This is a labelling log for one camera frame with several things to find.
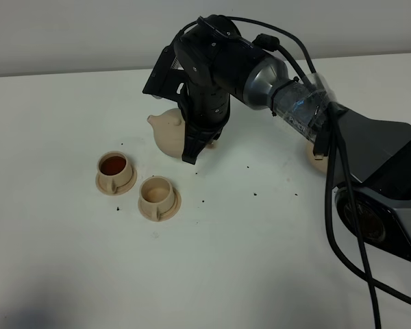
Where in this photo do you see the beige teacup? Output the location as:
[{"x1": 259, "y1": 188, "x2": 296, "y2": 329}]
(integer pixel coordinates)
[
  {"x1": 97, "y1": 151, "x2": 130, "y2": 176},
  {"x1": 138, "y1": 176, "x2": 174, "y2": 211}
]

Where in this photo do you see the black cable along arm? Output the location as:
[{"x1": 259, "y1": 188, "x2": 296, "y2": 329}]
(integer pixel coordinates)
[{"x1": 253, "y1": 32, "x2": 384, "y2": 329}]

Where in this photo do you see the loose black usb plug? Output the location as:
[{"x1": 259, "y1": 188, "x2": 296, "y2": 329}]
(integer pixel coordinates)
[{"x1": 313, "y1": 127, "x2": 331, "y2": 157}]

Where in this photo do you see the beige teacup front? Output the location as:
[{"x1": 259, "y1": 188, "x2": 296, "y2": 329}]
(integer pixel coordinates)
[{"x1": 138, "y1": 176, "x2": 174, "y2": 211}]

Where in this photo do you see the beige saucer rear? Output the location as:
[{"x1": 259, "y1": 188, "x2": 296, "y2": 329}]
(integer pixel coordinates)
[{"x1": 95, "y1": 164, "x2": 137, "y2": 196}]

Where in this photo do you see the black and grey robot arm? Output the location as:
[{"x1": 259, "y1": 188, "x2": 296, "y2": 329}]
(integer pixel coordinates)
[{"x1": 172, "y1": 15, "x2": 411, "y2": 262}]

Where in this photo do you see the beige saucer front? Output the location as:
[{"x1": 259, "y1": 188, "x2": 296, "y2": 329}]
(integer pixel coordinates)
[{"x1": 138, "y1": 188, "x2": 182, "y2": 222}]

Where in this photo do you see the beige round teapot coaster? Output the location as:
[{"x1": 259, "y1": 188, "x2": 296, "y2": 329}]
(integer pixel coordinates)
[{"x1": 306, "y1": 142, "x2": 328, "y2": 175}]

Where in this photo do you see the beige saucer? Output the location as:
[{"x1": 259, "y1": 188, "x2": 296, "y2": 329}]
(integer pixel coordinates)
[
  {"x1": 138, "y1": 188, "x2": 182, "y2": 222},
  {"x1": 95, "y1": 164, "x2": 137, "y2": 196}
]

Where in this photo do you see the beige teacup rear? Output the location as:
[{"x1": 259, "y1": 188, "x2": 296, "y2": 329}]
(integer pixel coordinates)
[{"x1": 97, "y1": 151, "x2": 130, "y2": 176}]

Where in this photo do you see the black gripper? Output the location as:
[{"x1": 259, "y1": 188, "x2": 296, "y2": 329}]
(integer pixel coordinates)
[{"x1": 173, "y1": 14, "x2": 257, "y2": 165}]

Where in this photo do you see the black camera cable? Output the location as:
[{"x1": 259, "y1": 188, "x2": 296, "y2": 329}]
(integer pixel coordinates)
[{"x1": 177, "y1": 14, "x2": 411, "y2": 309}]

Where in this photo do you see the beige clay teapot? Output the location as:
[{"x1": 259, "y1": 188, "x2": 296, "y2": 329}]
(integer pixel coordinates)
[{"x1": 147, "y1": 107, "x2": 217, "y2": 160}]

